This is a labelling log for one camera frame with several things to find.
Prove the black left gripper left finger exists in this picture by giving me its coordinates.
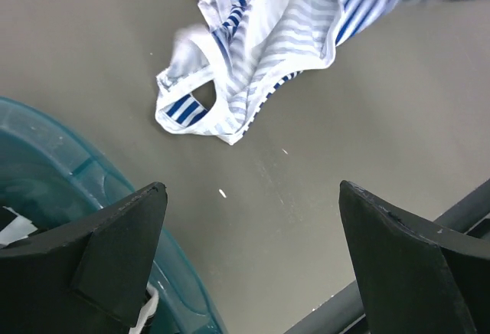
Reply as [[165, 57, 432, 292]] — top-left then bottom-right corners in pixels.
[[1, 182, 168, 333]]

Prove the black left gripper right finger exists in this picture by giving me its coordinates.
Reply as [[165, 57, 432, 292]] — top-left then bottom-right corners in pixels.
[[339, 181, 489, 333]]

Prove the blue white striped tank top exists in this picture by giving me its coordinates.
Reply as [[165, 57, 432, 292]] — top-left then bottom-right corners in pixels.
[[155, 0, 403, 145]]

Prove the wide-striped black white garment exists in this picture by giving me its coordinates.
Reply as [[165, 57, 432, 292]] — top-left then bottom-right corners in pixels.
[[0, 206, 38, 248]]

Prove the teal plastic basket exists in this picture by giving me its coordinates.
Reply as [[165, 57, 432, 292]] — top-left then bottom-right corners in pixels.
[[1, 98, 226, 333]]

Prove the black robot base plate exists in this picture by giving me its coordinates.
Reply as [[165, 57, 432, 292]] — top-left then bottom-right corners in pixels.
[[292, 181, 489, 333]]

